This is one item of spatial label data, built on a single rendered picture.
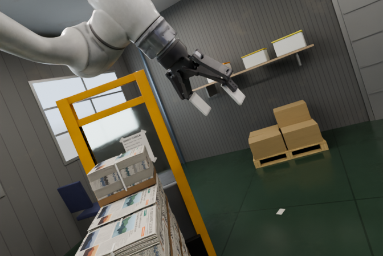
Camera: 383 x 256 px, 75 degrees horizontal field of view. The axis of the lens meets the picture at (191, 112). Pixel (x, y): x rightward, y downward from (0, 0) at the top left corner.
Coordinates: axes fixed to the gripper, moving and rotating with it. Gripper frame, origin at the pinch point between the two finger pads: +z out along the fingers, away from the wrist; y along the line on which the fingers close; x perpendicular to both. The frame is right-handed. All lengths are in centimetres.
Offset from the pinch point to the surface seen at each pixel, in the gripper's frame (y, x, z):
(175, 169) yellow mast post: -144, 27, 64
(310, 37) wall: -160, 362, 164
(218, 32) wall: -286, 343, 60
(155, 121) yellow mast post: -141, 48, 25
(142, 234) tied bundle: -57, -33, 27
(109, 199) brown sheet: -118, -24, 24
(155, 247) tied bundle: -53, -34, 33
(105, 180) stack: -117, -16, 14
